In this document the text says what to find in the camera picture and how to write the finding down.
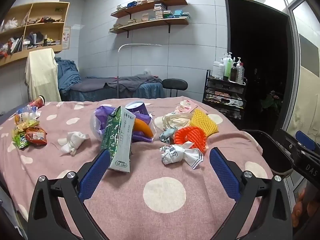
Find blue-grey cloth scrap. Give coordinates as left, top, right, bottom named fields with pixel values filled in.
left=159, top=127, right=177, bottom=143

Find cream towel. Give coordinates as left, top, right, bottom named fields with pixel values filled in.
left=25, top=48, right=62, bottom=103

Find crumpled white tissue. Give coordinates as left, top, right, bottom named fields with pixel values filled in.
left=60, top=131, right=90, bottom=155

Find crumpled cream paper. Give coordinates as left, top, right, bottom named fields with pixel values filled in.
left=162, top=112, right=193, bottom=132

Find black trash bin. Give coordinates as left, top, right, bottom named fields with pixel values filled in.
left=241, top=129, right=293, bottom=178

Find white arched floor lamp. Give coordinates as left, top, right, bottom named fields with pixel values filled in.
left=117, top=43, right=162, bottom=99

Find pink flat packet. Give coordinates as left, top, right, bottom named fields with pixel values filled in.
left=186, top=100, right=208, bottom=113

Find grey blanket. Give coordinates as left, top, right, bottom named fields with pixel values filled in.
left=72, top=74, right=163, bottom=92

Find glass sliding door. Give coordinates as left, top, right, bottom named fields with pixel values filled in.
left=280, top=0, right=320, bottom=198

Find pink printed wrapper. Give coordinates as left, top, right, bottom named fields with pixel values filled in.
left=174, top=101, right=193, bottom=115

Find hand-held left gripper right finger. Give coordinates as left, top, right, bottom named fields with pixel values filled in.
left=209, top=147, right=293, bottom=240

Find black round stool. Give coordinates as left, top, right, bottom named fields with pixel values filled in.
left=162, top=78, right=188, bottom=97

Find yellow foam fruit net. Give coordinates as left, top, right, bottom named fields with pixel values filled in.
left=189, top=109, right=218, bottom=135

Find wall shelves with boxes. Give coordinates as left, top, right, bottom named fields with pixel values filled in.
left=112, top=2, right=191, bottom=30

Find orange plastic piece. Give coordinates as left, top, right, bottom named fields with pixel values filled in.
left=134, top=119, right=153, bottom=138

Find crumpled white printed wrapper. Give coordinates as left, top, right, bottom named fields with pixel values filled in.
left=160, top=141, right=204, bottom=169

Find clear plastic drink bottle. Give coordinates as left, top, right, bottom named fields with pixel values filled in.
left=15, top=105, right=40, bottom=125

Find wall poster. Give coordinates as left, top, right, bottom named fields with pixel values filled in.
left=62, top=26, right=72, bottom=50

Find dark brown bottle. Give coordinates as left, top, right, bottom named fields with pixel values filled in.
left=229, top=62, right=238, bottom=82

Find red snack packet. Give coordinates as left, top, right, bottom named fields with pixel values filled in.
left=25, top=127, right=48, bottom=145

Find orange foam fruit net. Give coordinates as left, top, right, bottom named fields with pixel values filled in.
left=174, top=126, right=208, bottom=154

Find yellow-green snack packet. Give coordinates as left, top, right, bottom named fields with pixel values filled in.
left=12, top=120, right=40, bottom=133

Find black trolley cart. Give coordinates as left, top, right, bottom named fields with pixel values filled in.
left=202, top=69, right=248, bottom=124

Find massage bed with blue skirt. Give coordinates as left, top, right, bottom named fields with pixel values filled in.
left=59, top=75, right=167, bottom=102

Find green milk carton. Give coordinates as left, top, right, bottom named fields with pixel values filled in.
left=101, top=106, right=135, bottom=173

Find green snack packet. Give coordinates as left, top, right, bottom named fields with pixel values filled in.
left=12, top=130, right=33, bottom=149

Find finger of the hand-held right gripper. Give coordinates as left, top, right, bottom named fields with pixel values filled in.
left=279, top=128, right=320, bottom=158

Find blue cloth pile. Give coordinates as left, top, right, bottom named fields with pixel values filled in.
left=55, top=57, right=82, bottom=90

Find purple cylindrical container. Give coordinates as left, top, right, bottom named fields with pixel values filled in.
left=125, top=100, right=148, bottom=115

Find green pump bottle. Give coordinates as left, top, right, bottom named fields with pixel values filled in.
left=223, top=52, right=234, bottom=81

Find purple plastic bag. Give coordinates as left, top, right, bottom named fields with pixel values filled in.
left=90, top=106, right=157, bottom=143

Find pink polka dot blanket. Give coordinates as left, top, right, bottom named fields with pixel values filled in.
left=0, top=97, right=274, bottom=240

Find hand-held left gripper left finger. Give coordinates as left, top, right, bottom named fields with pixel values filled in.
left=27, top=149, right=112, bottom=240

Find wooden cubby shelf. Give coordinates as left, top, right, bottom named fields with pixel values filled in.
left=0, top=1, right=70, bottom=67

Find potted plant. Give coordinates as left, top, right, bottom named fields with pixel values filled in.
left=260, top=91, right=283, bottom=110

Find person's right hand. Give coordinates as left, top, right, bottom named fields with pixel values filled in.
left=292, top=189, right=308, bottom=228

